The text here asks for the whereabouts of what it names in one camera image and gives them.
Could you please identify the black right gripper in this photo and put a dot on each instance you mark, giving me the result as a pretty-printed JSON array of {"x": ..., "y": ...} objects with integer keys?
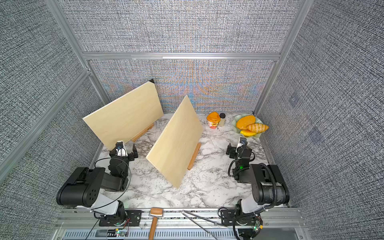
[{"x": 233, "y": 150}]

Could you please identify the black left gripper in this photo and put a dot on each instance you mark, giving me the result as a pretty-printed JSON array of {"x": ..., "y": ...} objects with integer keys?
[{"x": 131, "y": 158}]

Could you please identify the wooden easel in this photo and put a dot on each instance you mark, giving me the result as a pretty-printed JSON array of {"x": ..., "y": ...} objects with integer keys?
[
  {"x": 136, "y": 137},
  {"x": 194, "y": 156}
]

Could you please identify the wooden canvas board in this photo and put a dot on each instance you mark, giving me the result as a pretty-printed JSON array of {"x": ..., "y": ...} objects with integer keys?
[
  {"x": 127, "y": 116},
  {"x": 173, "y": 150}
]

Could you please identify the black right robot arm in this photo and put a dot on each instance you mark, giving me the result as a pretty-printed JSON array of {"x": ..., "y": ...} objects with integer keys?
[{"x": 267, "y": 183}]

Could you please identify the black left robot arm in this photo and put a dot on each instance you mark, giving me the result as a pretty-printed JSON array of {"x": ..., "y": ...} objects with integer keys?
[{"x": 99, "y": 189}]

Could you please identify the yellow fruit toy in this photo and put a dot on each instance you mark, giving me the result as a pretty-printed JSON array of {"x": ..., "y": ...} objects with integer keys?
[{"x": 247, "y": 133}]

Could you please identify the striped bread toy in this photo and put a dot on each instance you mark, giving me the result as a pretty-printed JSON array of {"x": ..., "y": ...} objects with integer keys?
[{"x": 257, "y": 128}]

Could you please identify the orange mango toy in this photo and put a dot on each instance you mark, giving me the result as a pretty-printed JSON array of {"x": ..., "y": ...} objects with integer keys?
[{"x": 245, "y": 121}]

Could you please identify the green plate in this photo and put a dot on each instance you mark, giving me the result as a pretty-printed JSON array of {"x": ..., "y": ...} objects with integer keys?
[{"x": 239, "y": 117}]

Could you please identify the small black-capped bottle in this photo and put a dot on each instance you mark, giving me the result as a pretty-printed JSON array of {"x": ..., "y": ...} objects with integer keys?
[{"x": 222, "y": 119}]

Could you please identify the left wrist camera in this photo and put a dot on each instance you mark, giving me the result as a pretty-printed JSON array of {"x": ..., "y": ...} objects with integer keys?
[{"x": 120, "y": 149}]

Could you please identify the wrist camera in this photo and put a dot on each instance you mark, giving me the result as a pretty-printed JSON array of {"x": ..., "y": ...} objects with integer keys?
[
  {"x": 120, "y": 149},
  {"x": 242, "y": 143}
]

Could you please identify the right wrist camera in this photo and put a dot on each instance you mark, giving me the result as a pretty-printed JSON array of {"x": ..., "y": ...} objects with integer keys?
[{"x": 242, "y": 143}]

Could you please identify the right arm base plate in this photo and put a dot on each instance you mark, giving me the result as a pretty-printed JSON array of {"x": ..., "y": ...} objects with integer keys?
[{"x": 228, "y": 216}]

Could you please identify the wooden handled brush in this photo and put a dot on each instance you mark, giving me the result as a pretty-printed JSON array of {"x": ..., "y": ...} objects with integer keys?
[{"x": 155, "y": 213}]

